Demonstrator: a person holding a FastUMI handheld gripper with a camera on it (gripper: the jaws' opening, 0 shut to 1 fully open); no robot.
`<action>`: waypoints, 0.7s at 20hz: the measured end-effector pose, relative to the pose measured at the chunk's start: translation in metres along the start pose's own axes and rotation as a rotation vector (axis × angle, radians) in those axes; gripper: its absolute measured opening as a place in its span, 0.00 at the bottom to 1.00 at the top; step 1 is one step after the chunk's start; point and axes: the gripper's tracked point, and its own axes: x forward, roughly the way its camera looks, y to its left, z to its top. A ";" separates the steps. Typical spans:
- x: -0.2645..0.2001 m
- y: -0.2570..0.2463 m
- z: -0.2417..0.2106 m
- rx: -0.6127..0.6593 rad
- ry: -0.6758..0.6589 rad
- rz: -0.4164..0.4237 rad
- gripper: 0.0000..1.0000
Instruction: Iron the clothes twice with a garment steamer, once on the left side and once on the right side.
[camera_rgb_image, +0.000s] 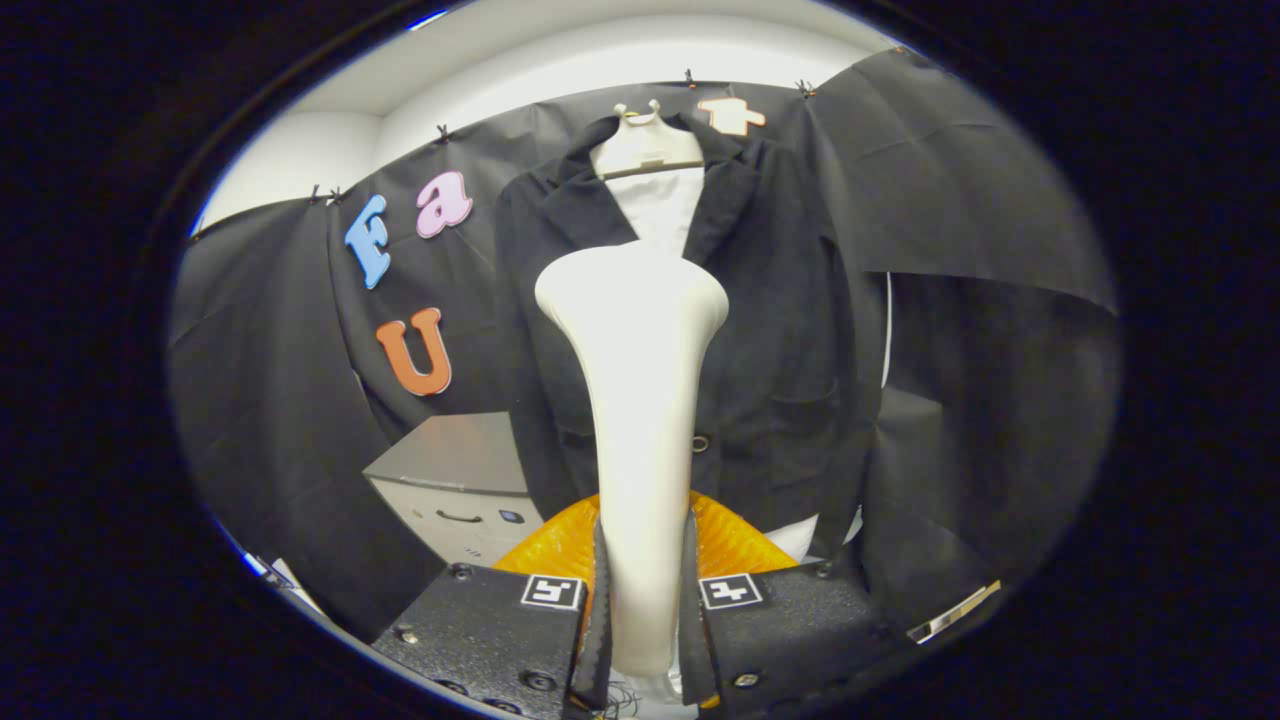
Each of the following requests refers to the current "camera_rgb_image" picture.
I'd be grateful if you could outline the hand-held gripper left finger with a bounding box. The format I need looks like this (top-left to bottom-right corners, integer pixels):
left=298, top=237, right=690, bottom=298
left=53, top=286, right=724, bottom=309
left=370, top=492, right=613, bottom=720

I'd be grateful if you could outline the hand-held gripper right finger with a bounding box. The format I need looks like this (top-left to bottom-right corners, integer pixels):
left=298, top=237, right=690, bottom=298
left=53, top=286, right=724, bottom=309
left=680, top=490, right=916, bottom=713

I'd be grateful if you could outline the white garment steamer head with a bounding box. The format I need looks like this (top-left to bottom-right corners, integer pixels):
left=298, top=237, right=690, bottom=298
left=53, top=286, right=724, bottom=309
left=534, top=245, right=730, bottom=681

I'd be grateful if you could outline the black blazer jacket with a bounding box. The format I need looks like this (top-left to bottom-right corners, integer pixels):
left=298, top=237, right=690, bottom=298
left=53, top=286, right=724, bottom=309
left=495, top=112, right=886, bottom=561

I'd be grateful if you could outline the white clothes hanger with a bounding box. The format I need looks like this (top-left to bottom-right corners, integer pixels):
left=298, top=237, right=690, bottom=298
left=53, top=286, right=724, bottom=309
left=588, top=98, right=707, bottom=182

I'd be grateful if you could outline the grey cabinet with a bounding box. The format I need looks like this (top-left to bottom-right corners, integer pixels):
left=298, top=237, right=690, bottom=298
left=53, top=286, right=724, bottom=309
left=362, top=412, right=546, bottom=569

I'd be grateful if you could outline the cardboard box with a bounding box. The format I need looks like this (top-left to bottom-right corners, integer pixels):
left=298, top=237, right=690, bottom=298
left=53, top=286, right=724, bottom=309
left=905, top=578, right=1003, bottom=646

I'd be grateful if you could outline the white paper sheet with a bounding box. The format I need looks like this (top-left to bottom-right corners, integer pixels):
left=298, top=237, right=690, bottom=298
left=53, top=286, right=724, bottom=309
left=240, top=550, right=326, bottom=613

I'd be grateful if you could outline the black backdrop cloth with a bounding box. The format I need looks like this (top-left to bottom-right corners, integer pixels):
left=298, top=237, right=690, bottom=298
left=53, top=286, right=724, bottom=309
left=165, top=45, right=1121, bottom=646

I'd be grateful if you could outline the white dress form mannequin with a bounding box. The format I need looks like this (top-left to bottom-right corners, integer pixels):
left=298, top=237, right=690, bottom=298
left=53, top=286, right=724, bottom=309
left=605, top=165, right=851, bottom=563

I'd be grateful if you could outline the thin white cord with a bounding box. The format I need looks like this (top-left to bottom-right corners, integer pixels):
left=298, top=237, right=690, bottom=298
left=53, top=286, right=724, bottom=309
left=878, top=272, right=894, bottom=391

